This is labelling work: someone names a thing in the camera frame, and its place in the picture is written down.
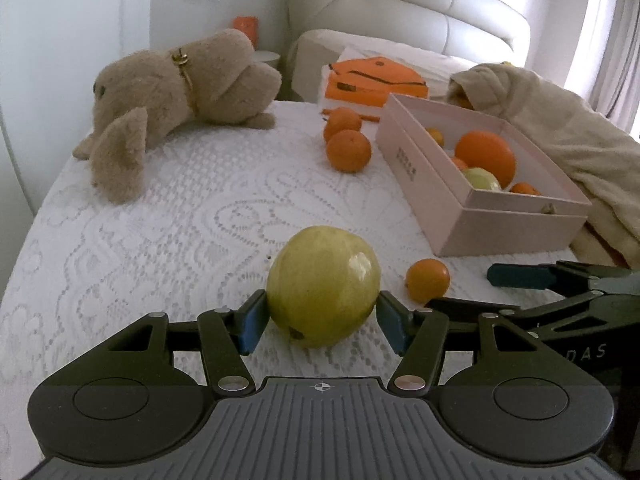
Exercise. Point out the orange figurine toy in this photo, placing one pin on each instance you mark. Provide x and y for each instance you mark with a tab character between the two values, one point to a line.
249	26

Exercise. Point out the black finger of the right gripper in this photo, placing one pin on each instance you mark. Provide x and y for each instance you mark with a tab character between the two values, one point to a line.
562	275
467	311

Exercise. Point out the small mandarin in box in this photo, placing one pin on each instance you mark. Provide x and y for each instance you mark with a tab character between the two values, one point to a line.
436	135

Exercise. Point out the orange pen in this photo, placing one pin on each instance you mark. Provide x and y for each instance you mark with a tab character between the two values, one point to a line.
350	113

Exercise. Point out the white lace tablecloth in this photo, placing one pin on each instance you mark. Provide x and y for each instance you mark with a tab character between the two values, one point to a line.
217	207

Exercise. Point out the large orange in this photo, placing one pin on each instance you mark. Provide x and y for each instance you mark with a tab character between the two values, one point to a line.
489	151

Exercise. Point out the bed with beige sheet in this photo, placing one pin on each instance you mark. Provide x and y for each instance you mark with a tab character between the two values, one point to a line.
321	47

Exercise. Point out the orange white tissue box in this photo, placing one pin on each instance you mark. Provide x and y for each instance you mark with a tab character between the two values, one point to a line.
369	80

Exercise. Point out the small orange mandarin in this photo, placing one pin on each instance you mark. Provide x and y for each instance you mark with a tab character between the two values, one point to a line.
524	188

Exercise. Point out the brown plush dog toy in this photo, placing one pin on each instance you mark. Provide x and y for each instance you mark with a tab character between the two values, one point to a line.
139	100

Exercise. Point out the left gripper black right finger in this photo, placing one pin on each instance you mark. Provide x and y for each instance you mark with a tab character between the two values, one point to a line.
422	337

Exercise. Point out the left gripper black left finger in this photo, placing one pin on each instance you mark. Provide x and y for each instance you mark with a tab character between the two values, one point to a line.
222	337

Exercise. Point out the pink cardboard box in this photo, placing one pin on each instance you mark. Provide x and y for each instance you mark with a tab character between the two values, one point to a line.
457	219

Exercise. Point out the green guava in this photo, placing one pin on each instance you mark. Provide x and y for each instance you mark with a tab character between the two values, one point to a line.
482	179
322	286

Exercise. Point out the beige upholstered headboard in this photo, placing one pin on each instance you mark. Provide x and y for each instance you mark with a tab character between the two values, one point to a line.
477	30

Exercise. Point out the round white side table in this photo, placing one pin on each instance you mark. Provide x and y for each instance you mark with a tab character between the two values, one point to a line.
268	57

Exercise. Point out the beige blanket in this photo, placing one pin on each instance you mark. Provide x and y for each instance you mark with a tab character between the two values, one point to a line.
599	157

